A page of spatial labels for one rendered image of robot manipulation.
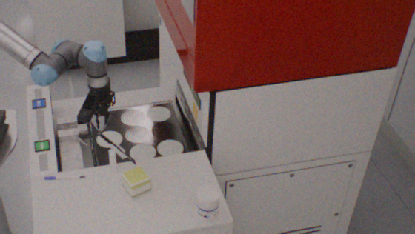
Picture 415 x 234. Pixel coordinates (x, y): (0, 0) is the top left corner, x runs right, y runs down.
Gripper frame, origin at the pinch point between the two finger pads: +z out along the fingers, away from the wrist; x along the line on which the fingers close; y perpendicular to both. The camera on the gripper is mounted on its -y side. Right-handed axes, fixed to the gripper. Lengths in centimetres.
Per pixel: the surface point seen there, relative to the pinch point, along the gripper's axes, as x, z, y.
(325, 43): -70, -36, 34
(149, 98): 2.6, 17.9, 45.8
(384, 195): -109, 100, 117
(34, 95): 37.9, 4.0, 11.7
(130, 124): -2.7, 10.0, 18.2
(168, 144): -22.0, 9.9, 13.4
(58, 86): 118, 100, 128
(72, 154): 9.7, 12.0, -5.0
